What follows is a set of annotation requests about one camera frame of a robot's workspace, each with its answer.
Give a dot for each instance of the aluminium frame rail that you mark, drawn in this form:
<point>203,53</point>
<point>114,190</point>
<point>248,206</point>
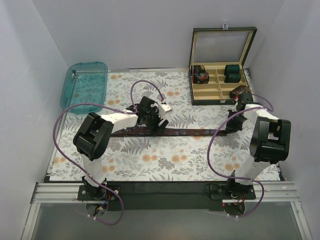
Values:
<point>166,211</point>

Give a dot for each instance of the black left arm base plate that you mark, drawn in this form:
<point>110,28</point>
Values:
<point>87,193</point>

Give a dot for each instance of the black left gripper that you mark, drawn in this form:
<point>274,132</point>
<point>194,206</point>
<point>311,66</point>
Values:
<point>155,125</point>

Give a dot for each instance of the brown patterned rolled tie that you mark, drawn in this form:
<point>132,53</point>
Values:
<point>238,90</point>

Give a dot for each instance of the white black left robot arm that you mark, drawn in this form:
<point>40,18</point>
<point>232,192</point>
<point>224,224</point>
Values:
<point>93,136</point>

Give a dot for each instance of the dark green tie box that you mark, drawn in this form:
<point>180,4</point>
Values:
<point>214,48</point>

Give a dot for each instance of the teal transparent plastic tray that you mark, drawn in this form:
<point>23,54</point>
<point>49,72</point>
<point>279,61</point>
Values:
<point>85,85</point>

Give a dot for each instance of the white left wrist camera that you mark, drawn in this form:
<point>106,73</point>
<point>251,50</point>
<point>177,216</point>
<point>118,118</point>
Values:
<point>164,109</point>

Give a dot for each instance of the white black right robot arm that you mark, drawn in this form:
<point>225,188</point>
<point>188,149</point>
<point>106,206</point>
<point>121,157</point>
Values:
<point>269,144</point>

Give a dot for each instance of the dark green rolled tie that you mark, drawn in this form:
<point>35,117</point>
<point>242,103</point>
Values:
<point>232,78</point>
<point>232,69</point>

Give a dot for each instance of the floral patterned table mat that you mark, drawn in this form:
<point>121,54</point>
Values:
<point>177,158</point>

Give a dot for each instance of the brown blue floral tie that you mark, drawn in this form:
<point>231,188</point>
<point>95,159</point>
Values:
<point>140,131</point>

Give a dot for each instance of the dark floral rolled tie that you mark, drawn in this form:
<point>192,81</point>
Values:
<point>201,78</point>
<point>197,69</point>

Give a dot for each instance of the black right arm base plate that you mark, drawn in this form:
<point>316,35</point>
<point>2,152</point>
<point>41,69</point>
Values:
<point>221,191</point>

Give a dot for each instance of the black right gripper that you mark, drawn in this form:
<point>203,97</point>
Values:
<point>233,122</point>

